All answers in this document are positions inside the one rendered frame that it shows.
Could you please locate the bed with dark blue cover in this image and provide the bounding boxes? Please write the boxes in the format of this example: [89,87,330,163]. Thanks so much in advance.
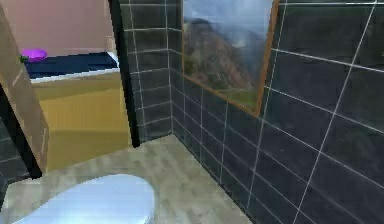
[23,51,120,84]

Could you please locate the purple round object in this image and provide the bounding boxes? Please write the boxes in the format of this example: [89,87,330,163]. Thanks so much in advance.
[20,48,48,63]

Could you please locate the white toilet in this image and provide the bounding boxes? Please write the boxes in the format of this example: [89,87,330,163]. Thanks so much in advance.
[12,173,156,224]

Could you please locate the framed mountain landscape picture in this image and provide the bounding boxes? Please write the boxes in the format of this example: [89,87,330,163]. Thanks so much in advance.
[181,0,280,118]

